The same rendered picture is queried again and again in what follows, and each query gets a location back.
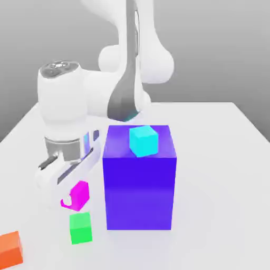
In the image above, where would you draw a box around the small cyan cube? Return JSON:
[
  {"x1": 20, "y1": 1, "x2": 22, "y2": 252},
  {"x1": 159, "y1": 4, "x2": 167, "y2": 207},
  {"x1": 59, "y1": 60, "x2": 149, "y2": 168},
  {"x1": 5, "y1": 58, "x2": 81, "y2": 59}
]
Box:
[{"x1": 129, "y1": 125, "x2": 159, "y2": 158}]

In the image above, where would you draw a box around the large blue box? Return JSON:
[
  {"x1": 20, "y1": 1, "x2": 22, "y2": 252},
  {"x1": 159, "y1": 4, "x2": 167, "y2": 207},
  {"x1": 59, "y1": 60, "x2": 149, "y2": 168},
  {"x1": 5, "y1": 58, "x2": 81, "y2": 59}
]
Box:
[{"x1": 102, "y1": 124, "x2": 177, "y2": 231}]

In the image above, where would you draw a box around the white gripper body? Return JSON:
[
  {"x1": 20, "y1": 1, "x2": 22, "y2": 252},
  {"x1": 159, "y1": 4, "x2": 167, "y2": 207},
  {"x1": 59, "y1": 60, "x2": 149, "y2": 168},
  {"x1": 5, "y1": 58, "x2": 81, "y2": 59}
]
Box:
[{"x1": 35, "y1": 141, "x2": 101, "y2": 196}]

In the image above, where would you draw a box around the small orange cube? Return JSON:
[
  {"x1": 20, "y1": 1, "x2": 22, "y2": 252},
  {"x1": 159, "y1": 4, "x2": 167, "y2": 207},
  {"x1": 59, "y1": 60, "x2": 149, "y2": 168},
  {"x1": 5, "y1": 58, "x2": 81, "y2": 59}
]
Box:
[{"x1": 0, "y1": 230, "x2": 24, "y2": 270}]

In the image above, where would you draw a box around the small magenta cube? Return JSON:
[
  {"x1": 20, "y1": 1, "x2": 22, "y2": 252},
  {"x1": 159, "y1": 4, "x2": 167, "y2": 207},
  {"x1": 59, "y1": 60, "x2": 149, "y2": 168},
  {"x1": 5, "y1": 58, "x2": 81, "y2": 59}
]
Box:
[{"x1": 60, "y1": 180, "x2": 90, "y2": 212}]

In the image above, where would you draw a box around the small green cube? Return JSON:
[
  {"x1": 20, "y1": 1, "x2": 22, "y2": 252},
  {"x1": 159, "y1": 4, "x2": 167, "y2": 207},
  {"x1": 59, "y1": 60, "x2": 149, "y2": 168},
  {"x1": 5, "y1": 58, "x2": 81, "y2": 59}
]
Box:
[{"x1": 69, "y1": 211, "x2": 93, "y2": 245}]

